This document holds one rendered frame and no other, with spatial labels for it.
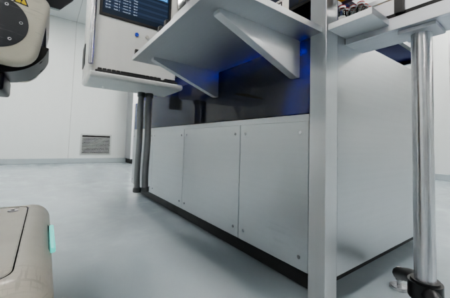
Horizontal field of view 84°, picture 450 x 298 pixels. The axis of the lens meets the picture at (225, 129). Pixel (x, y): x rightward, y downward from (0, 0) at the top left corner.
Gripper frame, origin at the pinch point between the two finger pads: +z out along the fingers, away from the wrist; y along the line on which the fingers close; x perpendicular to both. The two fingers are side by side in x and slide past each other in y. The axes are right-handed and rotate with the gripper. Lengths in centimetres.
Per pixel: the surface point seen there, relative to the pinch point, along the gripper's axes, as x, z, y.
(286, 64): -2.1, 9.8, 33.3
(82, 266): 58, 92, -1
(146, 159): 99, 48, 29
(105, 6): 89, -30, -14
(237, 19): -2.1, 4.9, 11.3
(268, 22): -4.4, 1.9, 20.8
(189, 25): 12.1, 4.7, 3.6
